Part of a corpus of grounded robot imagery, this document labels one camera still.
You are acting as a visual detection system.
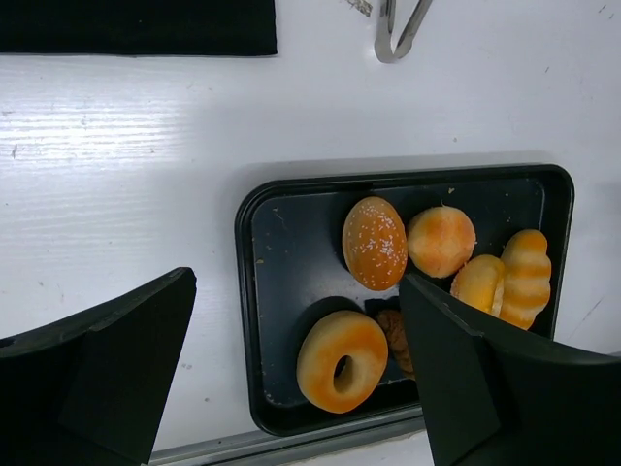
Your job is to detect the black mat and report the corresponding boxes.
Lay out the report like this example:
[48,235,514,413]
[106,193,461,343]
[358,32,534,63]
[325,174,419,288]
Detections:
[1,0,278,57]

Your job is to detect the large ring doughnut bread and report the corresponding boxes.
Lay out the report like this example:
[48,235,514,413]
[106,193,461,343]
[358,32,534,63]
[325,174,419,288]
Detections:
[296,311,388,414]

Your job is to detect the small orange ring bread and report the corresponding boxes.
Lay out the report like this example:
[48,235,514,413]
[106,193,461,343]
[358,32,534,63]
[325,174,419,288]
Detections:
[450,254,505,317]

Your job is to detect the brown walnut-shaped bread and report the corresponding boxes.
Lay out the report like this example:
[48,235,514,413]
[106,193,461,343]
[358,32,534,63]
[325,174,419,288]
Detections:
[376,310,415,381]

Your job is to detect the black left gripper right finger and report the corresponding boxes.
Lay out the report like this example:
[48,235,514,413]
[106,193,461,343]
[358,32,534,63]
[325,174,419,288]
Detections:
[399,274,620,465]

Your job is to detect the striped croissant-shaped bread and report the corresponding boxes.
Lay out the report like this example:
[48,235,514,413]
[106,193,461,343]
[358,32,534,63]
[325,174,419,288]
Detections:
[500,229,552,330]

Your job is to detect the round orange bread roll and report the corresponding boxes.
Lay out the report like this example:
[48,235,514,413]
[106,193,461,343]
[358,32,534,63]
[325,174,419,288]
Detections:
[407,206,476,279]

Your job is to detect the metal tongs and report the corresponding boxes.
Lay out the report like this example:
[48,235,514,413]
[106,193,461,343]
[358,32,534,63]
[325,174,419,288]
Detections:
[374,0,434,64]

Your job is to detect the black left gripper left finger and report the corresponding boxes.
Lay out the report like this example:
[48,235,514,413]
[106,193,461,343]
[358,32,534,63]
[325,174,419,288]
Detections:
[1,267,197,465]

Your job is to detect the black baking tray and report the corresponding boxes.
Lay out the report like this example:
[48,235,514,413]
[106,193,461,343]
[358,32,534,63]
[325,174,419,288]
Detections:
[235,164,574,437]

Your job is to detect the sesame burger bun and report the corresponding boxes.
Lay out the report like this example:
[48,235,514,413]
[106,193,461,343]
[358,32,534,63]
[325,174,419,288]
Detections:
[342,196,409,291]

